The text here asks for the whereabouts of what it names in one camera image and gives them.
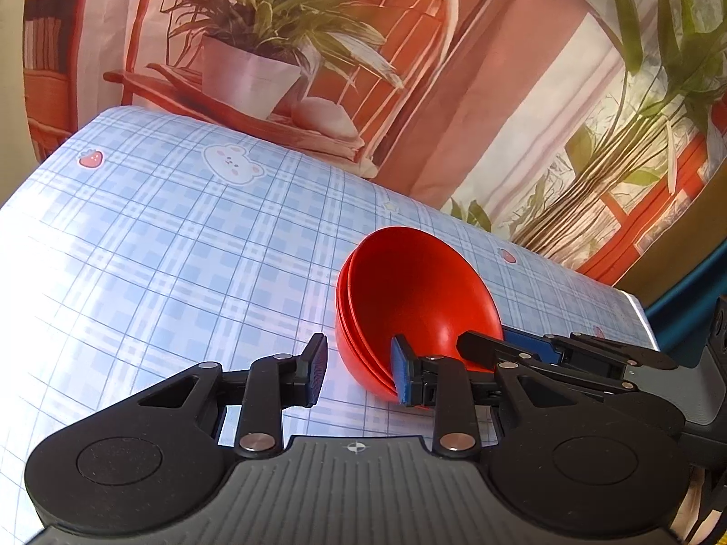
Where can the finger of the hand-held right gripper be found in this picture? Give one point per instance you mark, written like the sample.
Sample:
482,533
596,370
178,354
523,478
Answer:
483,349
528,340

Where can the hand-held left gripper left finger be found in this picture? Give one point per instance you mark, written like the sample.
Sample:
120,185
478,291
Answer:
314,372

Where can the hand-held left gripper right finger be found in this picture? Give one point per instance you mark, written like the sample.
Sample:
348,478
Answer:
402,372

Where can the red bowl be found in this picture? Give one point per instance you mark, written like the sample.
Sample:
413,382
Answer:
351,355
426,295
344,298

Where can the blue curtain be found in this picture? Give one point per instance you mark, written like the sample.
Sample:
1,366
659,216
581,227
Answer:
676,323

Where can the blue checked tablecloth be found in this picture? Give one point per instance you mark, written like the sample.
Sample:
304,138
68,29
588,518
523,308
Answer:
170,250

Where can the printed room scene backdrop cloth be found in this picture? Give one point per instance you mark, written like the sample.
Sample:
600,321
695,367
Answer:
454,68

